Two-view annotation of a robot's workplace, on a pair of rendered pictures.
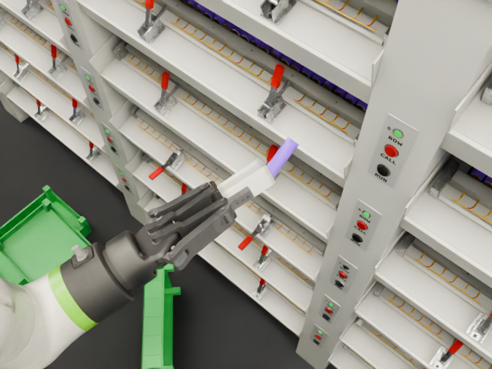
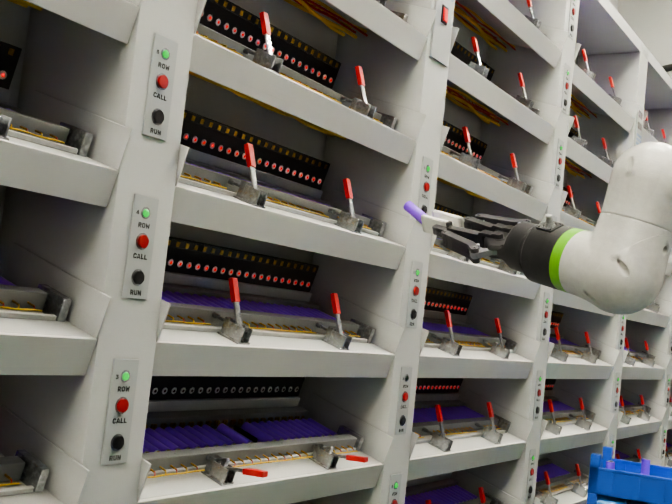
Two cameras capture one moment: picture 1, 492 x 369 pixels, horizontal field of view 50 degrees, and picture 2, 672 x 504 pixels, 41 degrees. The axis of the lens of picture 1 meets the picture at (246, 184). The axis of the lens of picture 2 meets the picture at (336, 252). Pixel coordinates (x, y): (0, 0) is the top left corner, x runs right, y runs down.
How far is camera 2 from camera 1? 1.81 m
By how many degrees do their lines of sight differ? 98
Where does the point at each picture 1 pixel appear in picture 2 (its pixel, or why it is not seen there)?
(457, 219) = not seen: hidden behind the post
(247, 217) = (311, 467)
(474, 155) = (445, 164)
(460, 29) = (439, 84)
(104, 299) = not seen: hidden behind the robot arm
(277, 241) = (341, 464)
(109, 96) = (144, 404)
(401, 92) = (426, 136)
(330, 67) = (399, 138)
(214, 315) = not seen: outside the picture
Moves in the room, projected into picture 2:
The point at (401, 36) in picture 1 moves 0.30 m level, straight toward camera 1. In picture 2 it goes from (425, 97) to (594, 105)
